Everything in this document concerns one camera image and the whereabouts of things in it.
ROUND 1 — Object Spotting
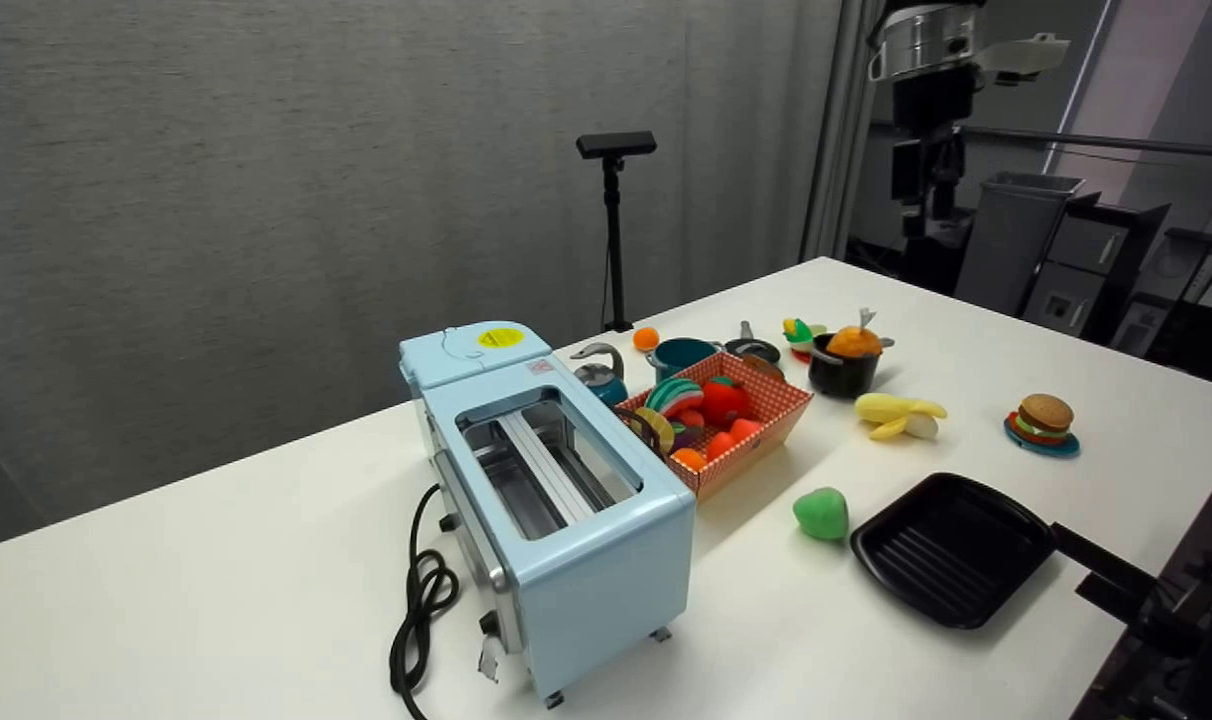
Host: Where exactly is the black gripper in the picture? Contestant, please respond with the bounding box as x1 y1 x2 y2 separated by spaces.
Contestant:
894 62 979 250

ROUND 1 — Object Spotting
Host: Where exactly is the red plush tomato toy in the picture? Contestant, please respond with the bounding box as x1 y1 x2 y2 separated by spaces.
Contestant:
695 377 754 430

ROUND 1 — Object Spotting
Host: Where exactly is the black toy pot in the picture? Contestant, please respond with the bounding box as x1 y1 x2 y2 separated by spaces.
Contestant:
804 332 896 404

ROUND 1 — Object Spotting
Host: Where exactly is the yellow plush banana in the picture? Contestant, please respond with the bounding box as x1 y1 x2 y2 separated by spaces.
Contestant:
851 389 952 448

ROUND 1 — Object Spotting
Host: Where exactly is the plush burger toy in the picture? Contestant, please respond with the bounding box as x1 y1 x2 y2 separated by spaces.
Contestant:
1003 392 1082 448

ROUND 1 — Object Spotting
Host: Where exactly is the teal toy plate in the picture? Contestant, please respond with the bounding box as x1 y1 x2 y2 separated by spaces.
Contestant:
1001 425 1085 464

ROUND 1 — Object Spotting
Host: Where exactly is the teal toy bowl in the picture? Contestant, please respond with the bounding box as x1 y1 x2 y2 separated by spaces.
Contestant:
650 335 724 379

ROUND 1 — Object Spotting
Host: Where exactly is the green plush pear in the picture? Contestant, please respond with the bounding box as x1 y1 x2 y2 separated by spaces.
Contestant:
790 484 856 549

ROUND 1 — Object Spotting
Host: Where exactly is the black ridged tray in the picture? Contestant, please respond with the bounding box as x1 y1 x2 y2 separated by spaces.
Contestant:
849 469 1059 630

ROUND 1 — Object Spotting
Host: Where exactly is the yellow-rimmed plush fruit slice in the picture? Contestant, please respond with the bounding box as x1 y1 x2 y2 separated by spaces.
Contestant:
630 404 681 456

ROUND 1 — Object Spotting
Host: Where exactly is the teal toy kettle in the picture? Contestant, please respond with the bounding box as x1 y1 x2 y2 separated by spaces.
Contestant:
570 341 633 407

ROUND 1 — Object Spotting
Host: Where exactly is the grey cabinet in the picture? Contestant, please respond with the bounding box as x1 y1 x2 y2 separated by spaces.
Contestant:
955 170 1178 344

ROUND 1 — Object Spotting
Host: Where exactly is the orange checkered cardboard box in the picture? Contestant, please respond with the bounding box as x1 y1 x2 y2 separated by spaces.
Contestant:
612 348 815 504

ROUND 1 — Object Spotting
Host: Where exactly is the light blue appliance yellow sticker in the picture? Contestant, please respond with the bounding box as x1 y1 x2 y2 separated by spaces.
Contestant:
398 315 557 400

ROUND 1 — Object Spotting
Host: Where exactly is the light blue toaster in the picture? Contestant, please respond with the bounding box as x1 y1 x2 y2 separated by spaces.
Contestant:
418 355 702 707

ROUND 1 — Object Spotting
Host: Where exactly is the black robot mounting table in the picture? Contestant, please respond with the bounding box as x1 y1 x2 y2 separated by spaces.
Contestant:
1068 443 1212 720

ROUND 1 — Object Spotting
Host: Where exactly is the grey curtain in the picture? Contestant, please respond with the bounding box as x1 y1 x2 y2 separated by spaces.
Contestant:
0 0 887 553

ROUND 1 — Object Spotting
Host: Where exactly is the black camera on stand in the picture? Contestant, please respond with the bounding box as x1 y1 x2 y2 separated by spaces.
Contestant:
573 126 661 335

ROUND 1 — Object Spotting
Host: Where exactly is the black toaster power cord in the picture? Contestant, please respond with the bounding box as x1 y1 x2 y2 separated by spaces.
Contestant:
383 481 465 720

